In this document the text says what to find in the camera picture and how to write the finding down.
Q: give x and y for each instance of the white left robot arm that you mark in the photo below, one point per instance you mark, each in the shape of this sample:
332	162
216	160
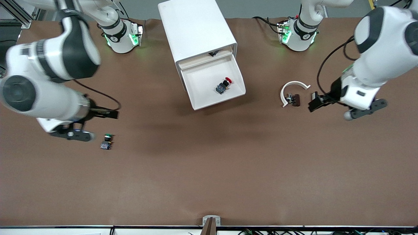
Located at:
385	49

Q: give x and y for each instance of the cream plastic drawer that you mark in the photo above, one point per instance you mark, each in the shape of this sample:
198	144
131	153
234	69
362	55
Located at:
202	60
202	85

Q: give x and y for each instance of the aluminium extrusion frame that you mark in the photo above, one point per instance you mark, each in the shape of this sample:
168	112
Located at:
24	21

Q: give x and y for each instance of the red emergency push button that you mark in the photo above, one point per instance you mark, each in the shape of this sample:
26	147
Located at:
223	86

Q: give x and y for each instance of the small black clip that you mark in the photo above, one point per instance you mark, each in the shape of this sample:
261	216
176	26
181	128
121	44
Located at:
214	53

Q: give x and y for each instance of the white table edge rail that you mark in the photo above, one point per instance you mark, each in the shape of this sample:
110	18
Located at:
147	232

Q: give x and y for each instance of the grey metal bracket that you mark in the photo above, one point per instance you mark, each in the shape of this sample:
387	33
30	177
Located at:
204	219

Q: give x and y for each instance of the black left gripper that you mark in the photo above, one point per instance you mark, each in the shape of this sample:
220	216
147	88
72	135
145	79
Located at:
335	88

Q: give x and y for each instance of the brown cylinder part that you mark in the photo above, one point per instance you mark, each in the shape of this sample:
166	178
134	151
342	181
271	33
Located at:
296	100

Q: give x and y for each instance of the white drawer cabinet shell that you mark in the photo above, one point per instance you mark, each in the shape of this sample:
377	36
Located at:
196	29

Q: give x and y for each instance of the white half-round pipe clamp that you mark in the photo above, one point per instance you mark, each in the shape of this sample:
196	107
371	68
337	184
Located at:
281	95

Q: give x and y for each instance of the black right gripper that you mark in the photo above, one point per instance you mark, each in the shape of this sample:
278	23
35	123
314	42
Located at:
92	111

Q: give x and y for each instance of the green push button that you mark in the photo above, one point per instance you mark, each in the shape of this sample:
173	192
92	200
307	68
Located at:
106	144

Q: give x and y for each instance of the chrome angle valve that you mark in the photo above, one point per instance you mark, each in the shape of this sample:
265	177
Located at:
289	97

